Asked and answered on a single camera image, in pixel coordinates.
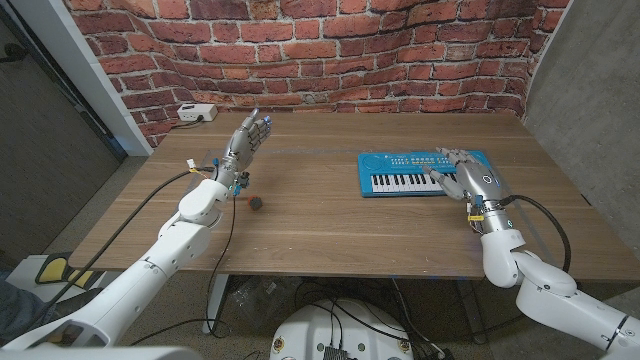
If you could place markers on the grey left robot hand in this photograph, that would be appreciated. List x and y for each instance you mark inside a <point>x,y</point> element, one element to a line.
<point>241,145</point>

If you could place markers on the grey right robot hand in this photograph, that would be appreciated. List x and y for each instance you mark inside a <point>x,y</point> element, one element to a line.
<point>472,180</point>

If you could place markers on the blue toy piano keyboard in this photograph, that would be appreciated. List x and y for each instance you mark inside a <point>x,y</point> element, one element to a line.
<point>395,175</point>

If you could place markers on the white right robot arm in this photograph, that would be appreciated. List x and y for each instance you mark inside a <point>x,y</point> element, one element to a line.
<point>540,280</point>

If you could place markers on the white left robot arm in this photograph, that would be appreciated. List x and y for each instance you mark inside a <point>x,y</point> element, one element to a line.
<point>135,275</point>

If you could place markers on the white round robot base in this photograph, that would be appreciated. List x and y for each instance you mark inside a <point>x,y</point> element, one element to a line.
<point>310,330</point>

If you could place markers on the small orange grey ball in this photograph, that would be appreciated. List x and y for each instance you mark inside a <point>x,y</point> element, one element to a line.
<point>255,202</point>

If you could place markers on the white power strip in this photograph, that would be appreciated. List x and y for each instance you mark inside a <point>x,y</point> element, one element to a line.
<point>196,112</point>

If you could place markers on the red brick printed backdrop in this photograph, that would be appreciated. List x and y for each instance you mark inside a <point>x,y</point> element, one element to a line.
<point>320,55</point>

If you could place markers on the grey table leg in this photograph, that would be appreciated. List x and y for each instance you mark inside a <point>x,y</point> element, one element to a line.
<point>472,310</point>

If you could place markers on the clear plastic bag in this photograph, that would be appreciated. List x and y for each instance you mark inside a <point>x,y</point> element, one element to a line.
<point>260,300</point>

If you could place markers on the white table leg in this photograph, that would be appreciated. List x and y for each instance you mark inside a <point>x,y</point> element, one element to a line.
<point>215,305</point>

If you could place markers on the yellow black foot pedal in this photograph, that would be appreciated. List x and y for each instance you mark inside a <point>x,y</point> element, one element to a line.
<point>52,270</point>

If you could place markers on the black shoe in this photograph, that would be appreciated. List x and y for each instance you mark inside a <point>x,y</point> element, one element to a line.
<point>75,302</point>

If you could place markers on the white robot torso edge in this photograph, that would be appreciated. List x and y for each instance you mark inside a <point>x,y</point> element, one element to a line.
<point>100,354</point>

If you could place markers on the person leg in blue jeans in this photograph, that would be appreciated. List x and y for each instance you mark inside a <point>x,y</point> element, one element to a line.
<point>17,310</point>

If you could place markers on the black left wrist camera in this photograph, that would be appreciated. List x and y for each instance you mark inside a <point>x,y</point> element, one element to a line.
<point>244,179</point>

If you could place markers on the white door frame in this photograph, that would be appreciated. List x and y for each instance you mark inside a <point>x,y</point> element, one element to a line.
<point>85,75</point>

